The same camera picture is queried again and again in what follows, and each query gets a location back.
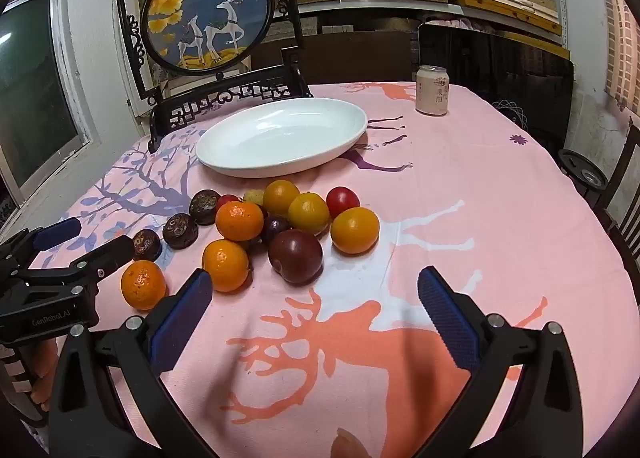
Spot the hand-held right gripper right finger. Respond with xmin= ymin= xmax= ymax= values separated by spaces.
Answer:
xmin=417 ymin=265 xmax=583 ymax=458

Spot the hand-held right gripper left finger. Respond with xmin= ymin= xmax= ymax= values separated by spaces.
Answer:
xmin=47 ymin=268 xmax=215 ymax=458

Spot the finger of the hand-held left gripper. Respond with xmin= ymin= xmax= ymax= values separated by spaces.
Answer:
xmin=0 ymin=217 xmax=82 ymax=279
xmin=20 ymin=235 xmax=136 ymax=290

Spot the dark brown water chestnut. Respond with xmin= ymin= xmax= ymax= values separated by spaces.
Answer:
xmin=189 ymin=189 xmax=222 ymax=226
xmin=163 ymin=213 xmax=199 ymax=250
xmin=131 ymin=229 xmax=163 ymax=262

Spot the orange mandarin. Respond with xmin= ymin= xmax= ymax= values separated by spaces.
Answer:
xmin=215 ymin=200 xmax=265 ymax=242
xmin=120 ymin=259 xmax=167 ymax=311
xmin=201 ymin=239 xmax=250 ymax=293

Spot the smooth yellow-orange citrus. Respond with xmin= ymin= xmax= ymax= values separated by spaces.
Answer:
xmin=262 ymin=179 xmax=301 ymax=216
xmin=330 ymin=206 xmax=380 ymax=255
xmin=287 ymin=192 xmax=331 ymax=235

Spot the large dark red plum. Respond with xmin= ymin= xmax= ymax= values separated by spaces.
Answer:
xmin=268 ymin=229 xmax=324 ymax=285

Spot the small dark purple plum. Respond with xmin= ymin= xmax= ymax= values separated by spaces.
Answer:
xmin=260 ymin=215 xmax=292 ymax=245

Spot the white oval plate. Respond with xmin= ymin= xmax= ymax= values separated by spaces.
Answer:
xmin=195 ymin=97 xmax=368 ymax=178

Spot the person's right hand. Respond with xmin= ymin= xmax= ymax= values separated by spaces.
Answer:
xmin=330 ymin=428 xmax=372 ymax=458

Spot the pink printed tablecloth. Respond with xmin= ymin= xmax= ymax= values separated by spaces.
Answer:
xmin=0 ymin=81 xmax=640 ymax=458

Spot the window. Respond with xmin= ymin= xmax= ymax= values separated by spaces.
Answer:
xmin=0 ymin=0 xmax=98 ymax=211

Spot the black round stool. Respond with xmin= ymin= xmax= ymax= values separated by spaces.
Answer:
xmin=557 ymin=148 xmax=611 ymax=204

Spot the dark wooden chair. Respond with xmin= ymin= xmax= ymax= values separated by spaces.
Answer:
xmin=592 ymin=123 xmax=640 ymax=289

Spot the pale beverage can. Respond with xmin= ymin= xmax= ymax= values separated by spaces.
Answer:
xmin=415 ymin=65 xmax=450 ymax=116

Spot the black flat panel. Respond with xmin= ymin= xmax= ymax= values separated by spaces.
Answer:
xmin=417 ymin=22 xmax=575 ymax=149

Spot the deer painting table screen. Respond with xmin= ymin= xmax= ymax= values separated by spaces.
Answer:
xmin=116 ymin=0 xmax=316 ymax=154

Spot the dark brown wooden panel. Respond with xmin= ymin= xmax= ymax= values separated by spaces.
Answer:
xmin=250 ymin=31 xmax=415 ymax=84

